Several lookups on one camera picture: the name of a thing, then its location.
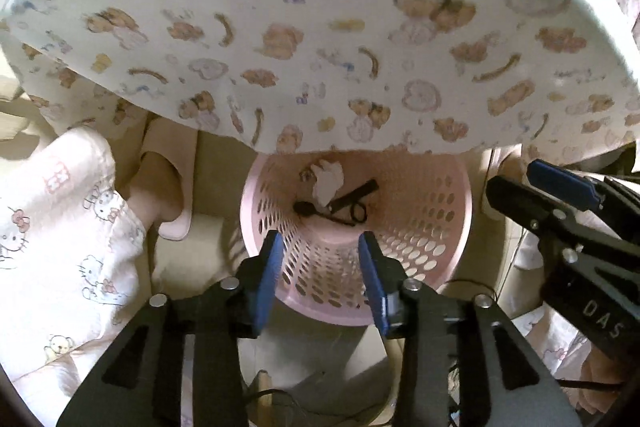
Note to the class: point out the long black brown wrapper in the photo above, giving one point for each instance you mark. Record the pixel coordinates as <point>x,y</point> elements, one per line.
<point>350,199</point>

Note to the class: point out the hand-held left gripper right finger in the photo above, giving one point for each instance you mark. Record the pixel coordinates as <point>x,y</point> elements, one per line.
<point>372,277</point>

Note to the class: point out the person's right leg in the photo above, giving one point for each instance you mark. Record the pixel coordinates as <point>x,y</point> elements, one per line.
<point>550,347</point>

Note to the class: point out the bear print tablecloth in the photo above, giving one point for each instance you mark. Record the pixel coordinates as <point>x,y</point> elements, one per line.
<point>300,7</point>

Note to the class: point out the small black hook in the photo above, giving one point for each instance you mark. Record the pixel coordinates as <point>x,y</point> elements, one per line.
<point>302,208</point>

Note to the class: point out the Hello Kitty pink fabric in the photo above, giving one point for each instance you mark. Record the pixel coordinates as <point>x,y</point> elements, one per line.
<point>60,232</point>

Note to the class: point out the small white tissue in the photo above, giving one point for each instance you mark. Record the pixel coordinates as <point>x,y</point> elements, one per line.
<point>327,179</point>

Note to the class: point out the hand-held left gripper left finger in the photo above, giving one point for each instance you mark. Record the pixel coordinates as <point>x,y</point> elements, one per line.
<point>265,277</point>

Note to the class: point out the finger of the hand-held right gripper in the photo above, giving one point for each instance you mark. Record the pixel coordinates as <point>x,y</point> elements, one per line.
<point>525,204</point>
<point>560,182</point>

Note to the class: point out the pink perforated plastic basket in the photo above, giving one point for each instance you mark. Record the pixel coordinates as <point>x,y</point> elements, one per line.
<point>425,227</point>

